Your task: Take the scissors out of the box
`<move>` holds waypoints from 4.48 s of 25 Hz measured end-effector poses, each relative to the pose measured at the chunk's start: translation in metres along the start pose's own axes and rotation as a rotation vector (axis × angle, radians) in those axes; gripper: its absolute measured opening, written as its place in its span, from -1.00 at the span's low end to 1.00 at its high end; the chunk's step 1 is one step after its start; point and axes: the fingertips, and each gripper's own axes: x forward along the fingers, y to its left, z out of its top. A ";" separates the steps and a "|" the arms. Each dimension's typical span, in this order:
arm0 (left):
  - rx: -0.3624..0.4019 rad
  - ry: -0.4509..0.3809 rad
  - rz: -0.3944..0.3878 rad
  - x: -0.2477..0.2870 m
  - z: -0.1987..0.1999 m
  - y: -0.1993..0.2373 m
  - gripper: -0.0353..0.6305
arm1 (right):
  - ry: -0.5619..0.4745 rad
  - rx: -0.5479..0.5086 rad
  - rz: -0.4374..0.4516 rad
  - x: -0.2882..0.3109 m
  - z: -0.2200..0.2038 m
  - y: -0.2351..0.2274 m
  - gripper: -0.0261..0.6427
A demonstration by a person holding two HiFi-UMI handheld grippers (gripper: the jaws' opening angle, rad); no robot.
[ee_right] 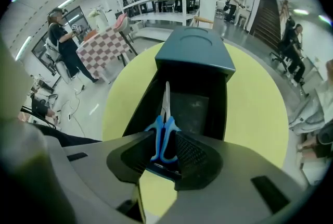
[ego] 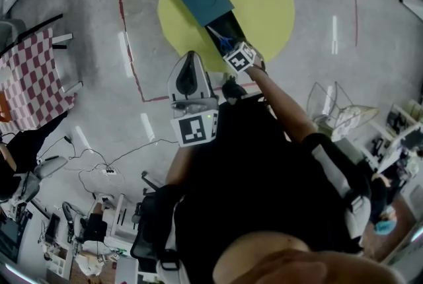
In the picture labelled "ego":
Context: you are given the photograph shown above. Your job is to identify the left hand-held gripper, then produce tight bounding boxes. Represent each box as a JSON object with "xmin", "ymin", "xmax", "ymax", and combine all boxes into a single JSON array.
[{"xmin": 167, "ymin": 50, "xmax": 220, "ymax": 148}]

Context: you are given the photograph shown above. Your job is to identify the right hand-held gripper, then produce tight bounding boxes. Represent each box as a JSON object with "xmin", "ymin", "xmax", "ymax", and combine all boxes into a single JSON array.
[{"xmin": 223, "ymin": 41, "xmax": 264, "ymax": 74}]

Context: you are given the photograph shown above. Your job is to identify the blue-handled scissors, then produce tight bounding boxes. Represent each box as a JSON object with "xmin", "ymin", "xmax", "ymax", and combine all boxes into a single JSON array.
[{"xmin": 207, "ymin": 25, "xmax": 236, "ymax": 55}]

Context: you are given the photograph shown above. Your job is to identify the person's left forearm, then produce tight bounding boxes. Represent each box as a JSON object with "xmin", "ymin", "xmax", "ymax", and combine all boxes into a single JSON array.
[{"xmin": 164, "ymin": 143, "xmax": 196, "ymax": 187}]

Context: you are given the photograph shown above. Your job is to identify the person's right forearm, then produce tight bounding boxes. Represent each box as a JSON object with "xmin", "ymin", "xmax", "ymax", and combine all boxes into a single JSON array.
[{"xmin": 246, "ymin": 63, "xmax": 320, "ymax": 145}]

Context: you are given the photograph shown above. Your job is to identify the person's black shoe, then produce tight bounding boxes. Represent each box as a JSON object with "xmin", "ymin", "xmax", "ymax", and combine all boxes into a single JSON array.
[{"xmin": 221, "ymin": 75, "xmax": 249, "ymax": 106}]

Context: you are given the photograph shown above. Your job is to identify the person's black shirt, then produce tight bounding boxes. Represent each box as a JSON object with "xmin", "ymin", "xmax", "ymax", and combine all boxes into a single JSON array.
[{"xmin": 132, "ymin": 100, "xmax": 373, "ymax": 284}]

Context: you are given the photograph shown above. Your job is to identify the black mesh office chair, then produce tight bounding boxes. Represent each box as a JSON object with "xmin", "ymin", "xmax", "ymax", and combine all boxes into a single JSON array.
[{"xmin": 130, "ymin": 170, "xmax": 178, "ymax": 272}]

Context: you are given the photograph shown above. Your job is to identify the red checkered tablecloth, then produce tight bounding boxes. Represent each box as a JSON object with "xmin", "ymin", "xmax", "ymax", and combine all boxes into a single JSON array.
[{"xmin": 0, "ymin": 27, "xmax": 77, "ymax": 132}]

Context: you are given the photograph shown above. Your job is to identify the grey office chair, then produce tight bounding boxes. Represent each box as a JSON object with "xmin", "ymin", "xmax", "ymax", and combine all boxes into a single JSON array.
[{"xmin": 12, "ymin": 155, "xmax": 69, "ymax": 205}]

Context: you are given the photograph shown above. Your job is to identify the person's head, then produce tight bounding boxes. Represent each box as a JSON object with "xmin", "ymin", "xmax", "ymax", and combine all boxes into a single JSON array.
[{"xmin": 213, "ymin": 230, "xmax": 407, "ymax": 284}]

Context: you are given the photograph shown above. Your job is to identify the wire frame chair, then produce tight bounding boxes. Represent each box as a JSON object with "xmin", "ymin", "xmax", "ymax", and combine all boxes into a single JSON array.
[{"xmin": 306, "ymin": 80, "xmax": 380, "ymax": 133}]

